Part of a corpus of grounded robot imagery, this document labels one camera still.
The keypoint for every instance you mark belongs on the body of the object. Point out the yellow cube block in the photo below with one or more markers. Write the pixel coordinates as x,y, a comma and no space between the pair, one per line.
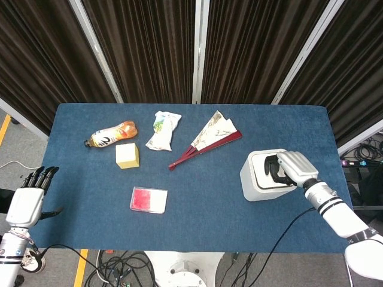
127,155

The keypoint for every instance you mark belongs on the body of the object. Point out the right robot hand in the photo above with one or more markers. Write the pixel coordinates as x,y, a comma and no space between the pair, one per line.
291,169

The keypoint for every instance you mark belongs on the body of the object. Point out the grey partition frame post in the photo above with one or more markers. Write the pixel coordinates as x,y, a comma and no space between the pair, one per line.
308,51
95,51
198,51

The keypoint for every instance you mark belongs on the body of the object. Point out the white plastic bin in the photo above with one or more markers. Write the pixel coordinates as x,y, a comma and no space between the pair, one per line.
263,179

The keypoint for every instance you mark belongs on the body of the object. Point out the orange drink bottle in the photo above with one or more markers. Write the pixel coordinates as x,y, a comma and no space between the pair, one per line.
112,134

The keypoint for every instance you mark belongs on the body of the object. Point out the folding paper fan red ribs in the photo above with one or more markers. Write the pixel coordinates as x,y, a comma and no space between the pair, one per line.
209,134

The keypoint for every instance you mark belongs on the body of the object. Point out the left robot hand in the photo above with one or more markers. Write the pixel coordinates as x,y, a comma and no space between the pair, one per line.
24,206

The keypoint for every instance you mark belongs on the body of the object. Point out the crumpled white snack bag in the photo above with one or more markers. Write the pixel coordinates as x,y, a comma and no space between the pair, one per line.
163,131

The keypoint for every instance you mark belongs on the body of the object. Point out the red white flat pack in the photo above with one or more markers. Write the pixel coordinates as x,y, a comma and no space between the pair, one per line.
148,199

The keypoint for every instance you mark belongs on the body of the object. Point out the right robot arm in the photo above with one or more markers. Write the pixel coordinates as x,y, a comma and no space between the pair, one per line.
341,218

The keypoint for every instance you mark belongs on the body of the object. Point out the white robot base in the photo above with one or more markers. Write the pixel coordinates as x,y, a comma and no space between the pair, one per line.
184,269

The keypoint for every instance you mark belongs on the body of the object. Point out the dark pleated curtain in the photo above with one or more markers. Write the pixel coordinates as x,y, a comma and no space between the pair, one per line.
149,45

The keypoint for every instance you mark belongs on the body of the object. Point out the blue table cloth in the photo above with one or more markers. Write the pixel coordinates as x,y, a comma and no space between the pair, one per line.
191,221

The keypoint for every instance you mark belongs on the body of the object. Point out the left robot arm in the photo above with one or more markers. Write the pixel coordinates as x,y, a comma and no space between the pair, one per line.
10,254

